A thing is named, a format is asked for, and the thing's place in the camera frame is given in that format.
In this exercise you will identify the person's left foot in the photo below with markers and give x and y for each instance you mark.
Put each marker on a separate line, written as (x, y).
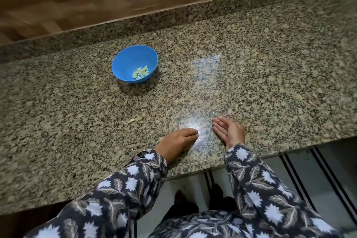
(181, 204)

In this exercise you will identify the person's left forearm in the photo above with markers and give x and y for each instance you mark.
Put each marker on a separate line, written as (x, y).
(122, 187)

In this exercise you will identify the person's right forearm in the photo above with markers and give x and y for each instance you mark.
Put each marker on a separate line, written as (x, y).
(262, 193)

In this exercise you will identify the white black-striped floor mat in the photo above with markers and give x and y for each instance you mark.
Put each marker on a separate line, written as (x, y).
(306, 179)

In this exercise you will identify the floral patterned shirt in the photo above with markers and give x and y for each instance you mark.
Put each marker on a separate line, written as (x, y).
(206, 225)

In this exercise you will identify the blue plastic bowl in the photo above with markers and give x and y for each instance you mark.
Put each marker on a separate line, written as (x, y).
(134, 63)

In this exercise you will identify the person's foot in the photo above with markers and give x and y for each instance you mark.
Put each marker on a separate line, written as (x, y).
(181, 204)
(221, 198)

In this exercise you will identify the single pale cardamom pod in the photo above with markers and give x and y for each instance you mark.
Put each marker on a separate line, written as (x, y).
(131, 120)

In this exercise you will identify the person's right fingers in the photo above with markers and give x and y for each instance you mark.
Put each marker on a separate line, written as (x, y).
(220, 125)

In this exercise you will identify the person's right foot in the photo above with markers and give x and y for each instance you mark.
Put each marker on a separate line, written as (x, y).
(221, 198)

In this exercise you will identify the person's left fingers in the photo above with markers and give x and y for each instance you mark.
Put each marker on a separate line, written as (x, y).
(189, 134)

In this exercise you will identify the person's right hand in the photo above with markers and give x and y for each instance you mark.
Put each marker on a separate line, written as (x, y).
(231, 132)

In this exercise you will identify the pile of green cardamom pods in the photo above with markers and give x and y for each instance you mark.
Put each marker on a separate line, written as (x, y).
(140, 72)

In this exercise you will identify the person's left hand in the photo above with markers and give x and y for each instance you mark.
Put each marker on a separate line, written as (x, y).
(173, 144)

